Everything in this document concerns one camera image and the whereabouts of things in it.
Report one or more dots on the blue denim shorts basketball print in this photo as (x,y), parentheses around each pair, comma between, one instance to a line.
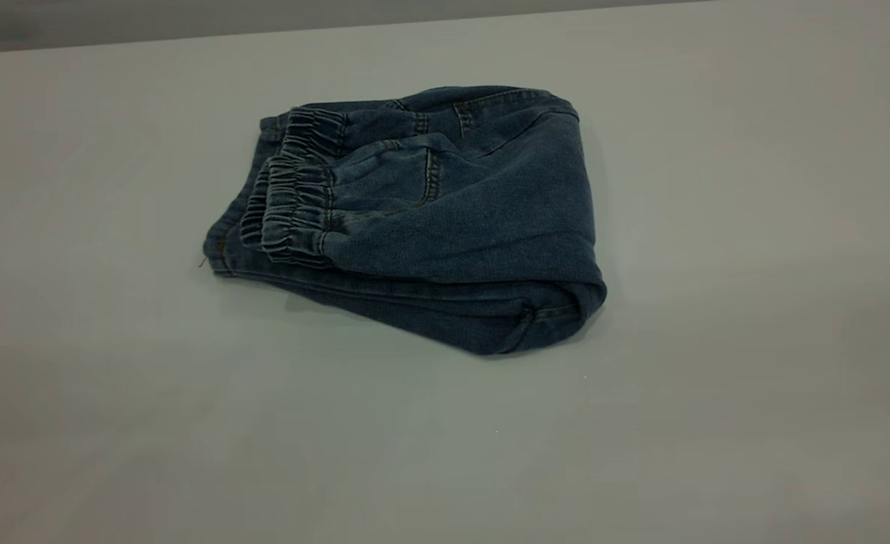
(452,227)

